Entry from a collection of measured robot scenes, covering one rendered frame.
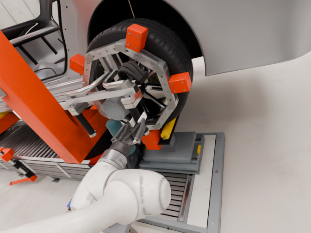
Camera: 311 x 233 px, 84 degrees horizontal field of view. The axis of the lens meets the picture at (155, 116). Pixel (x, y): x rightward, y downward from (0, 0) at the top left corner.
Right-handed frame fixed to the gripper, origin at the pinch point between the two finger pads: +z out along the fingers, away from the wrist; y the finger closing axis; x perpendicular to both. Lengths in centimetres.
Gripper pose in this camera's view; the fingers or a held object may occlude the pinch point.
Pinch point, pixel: (138, 119)
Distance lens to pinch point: 76.7
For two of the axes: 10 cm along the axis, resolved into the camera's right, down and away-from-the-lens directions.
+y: 8.8, -0.8, -4.7
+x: -3.5, -7.7, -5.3
